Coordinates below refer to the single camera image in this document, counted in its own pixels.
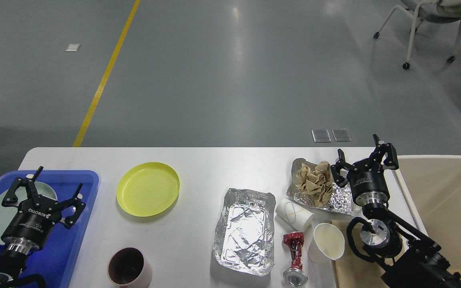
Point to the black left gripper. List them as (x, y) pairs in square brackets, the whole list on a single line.
[(37, 216)]

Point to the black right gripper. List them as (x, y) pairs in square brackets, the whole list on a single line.
[(366, 179)]

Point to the pink mug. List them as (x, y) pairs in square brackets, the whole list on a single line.
[(129, 268)]

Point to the yellow plastic plate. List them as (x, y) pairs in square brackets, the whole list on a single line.
[(148, 189)]

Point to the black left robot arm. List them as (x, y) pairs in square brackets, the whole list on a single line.
[(14, 256)]

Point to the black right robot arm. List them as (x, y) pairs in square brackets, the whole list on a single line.
[(409, 258)]

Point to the right floor socket plate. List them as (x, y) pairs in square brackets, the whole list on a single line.
[(342, 135)]

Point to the floor socket plate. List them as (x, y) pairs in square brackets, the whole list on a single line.
[(342, 135), (321, 136)]

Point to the small crumpled foil tray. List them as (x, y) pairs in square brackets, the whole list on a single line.
[(340, 202)]

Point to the pale green plate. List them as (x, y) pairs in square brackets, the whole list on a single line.
[(8, 213)]

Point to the crumpled brown paper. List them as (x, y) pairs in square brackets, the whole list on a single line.
[(317, 182)]

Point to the left floor socket plate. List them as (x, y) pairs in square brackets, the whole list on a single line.
[(321, 136)]

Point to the lying white paper cup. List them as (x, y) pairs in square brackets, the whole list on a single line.
[(295, 215)]

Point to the beige plastic bin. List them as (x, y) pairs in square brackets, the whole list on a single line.
[(433, 183)]

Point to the crushed white paper cup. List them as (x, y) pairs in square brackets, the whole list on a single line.
[(327, 243)]

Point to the brown paper sheet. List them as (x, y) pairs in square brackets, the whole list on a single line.
[(353, 272)]

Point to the crushed red can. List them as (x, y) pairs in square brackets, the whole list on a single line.
[(295, 276)]

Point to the large foil tray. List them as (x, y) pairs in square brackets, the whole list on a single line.
[(244, 233)]

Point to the white office chair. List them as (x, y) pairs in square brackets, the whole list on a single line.
[(434, 11)]

